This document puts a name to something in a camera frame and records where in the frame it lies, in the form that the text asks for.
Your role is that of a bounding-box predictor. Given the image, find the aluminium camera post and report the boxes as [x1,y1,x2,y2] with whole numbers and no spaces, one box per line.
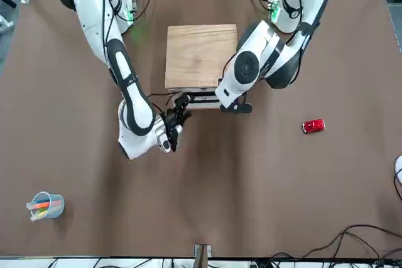
[193,243,212,268]

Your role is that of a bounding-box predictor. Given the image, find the wooden drawer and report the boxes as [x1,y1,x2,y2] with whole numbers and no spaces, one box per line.
[175,90,220,103]

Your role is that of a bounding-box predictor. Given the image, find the small white device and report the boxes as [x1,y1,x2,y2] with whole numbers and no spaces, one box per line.
[394,154,402,185]

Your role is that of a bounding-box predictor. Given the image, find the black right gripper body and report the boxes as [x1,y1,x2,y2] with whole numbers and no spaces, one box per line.
[160,107,192,139]

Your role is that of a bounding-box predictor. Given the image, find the blue pen cup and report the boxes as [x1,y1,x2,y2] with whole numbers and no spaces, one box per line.
[26,191,66,222]

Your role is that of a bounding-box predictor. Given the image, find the wooden cabinet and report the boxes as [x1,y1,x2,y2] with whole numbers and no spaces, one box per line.
[165,23,239,110]

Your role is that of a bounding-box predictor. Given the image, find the black table cable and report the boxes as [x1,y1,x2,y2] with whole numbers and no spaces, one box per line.
[269,223,402,264]

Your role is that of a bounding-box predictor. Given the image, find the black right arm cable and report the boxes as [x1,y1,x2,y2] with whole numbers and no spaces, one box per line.
[99,0,116,74]

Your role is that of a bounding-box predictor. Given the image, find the red toy car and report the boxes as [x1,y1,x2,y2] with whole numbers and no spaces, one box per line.
[301,118,326,136]

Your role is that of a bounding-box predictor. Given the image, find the thin black device cable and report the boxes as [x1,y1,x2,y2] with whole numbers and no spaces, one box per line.
[393,173,402,201]

